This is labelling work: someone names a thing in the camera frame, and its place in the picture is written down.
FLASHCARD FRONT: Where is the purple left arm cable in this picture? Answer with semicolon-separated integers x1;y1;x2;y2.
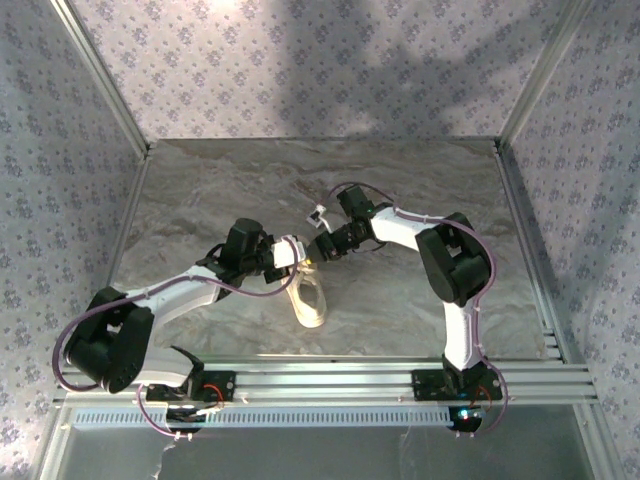
52;244;301;441

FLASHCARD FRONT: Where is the aluminium table side rail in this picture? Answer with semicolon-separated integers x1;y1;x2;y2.
37;142;157;480
493;138;574;364

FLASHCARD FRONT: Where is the aluminium frame post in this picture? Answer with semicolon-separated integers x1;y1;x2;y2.
49;0;152;157
497;0;594;146

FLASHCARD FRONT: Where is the aluminium base rail beam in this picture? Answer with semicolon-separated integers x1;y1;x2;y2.
52;353;600;407

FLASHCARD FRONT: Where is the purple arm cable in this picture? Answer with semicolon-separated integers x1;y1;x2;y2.
319;182;511;441
52;244;301;441

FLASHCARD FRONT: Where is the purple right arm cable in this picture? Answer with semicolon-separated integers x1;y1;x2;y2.
319;182;511;441

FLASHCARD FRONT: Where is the white slotted cable duct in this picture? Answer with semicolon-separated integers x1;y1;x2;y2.
72;405;457;429

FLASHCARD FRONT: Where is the white canvas shoe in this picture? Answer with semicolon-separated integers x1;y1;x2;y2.
279;260;328;330

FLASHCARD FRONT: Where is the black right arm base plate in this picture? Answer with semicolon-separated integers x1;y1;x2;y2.
410;368;504;402

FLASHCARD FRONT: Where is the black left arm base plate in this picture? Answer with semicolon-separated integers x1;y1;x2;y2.
144;368;237;404

